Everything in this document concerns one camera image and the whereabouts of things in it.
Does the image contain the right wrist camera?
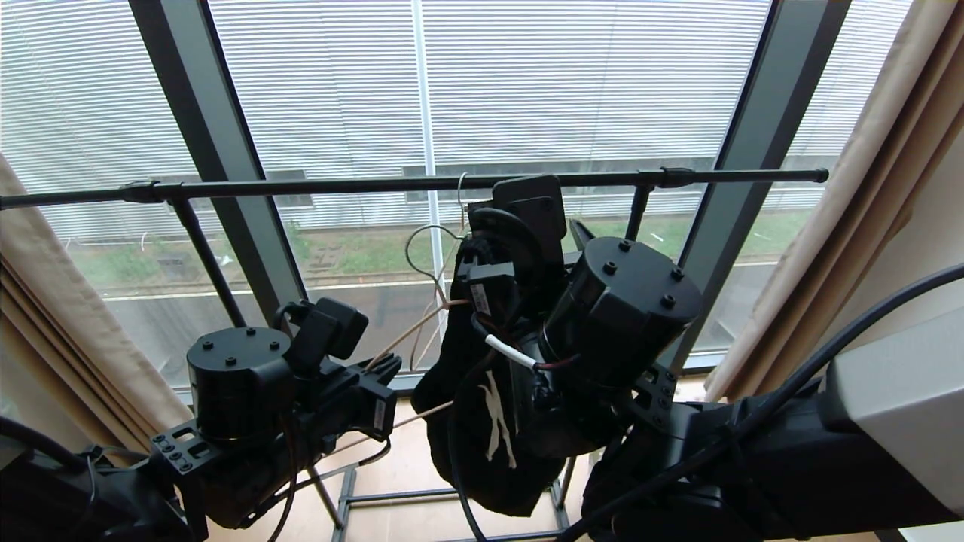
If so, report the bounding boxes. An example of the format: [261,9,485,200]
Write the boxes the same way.
[467,175,567,260]

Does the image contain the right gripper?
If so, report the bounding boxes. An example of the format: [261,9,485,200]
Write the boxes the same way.
[452,256,603,458]

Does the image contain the beige curtain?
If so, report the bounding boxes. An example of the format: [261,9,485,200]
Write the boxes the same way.
[704,0,964,403]
[0,154,193,452]

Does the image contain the black clothes rack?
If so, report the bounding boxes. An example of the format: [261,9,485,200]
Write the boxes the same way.
[0,167,829,542]

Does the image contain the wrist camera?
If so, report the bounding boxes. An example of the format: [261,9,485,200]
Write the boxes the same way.
[467,175,567,260]
[290,297,370,377]

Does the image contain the black shorts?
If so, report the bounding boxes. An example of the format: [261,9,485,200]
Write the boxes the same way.
[410,301,581,518]

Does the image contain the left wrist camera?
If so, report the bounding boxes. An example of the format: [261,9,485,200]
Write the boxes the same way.
[290,297,370,377]

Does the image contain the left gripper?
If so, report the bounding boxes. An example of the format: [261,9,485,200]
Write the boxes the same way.
[211,373,398,528]

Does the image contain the pink clothes hanger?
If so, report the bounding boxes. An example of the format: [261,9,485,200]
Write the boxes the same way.
[410,172,471,370]
[324,224,471,460]

